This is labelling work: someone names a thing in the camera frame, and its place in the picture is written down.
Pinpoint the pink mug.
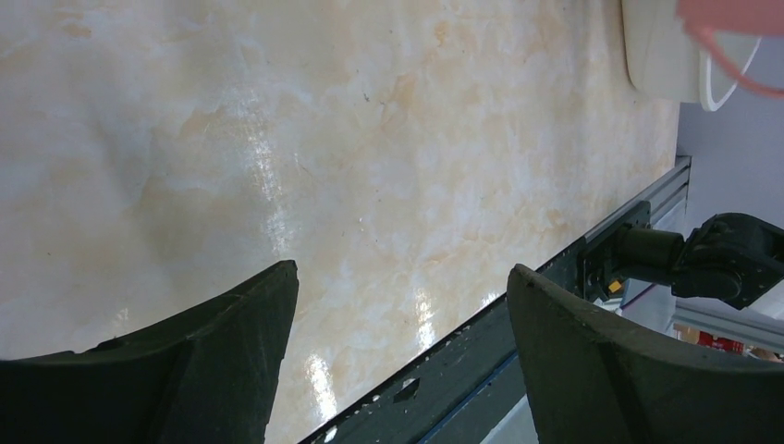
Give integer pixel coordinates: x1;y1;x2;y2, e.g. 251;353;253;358
676;0;783;99

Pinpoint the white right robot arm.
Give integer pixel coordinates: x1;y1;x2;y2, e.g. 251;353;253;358
613;213;783;310

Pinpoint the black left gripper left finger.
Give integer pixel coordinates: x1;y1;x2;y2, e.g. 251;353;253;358
1;260;299;443

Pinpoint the white plastic basin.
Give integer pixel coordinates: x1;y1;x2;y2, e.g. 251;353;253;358
622;1;763;112

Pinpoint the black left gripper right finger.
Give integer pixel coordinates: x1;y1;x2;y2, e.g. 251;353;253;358
507;265;783;443

